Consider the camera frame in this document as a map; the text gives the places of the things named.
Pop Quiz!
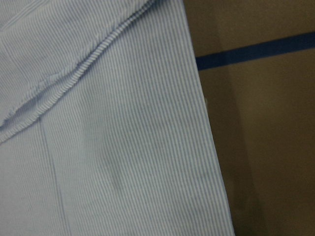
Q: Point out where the light blue striped shirt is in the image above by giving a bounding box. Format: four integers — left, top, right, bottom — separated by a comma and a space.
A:
0, 0, 234, 236

